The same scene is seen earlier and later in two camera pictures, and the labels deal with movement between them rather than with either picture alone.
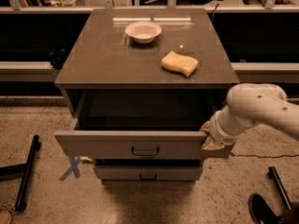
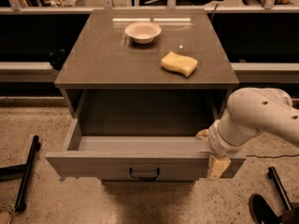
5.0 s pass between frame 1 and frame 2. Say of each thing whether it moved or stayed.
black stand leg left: stayed
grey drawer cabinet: stayed
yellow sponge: stayed
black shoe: stayed
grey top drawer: moved
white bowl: stayed
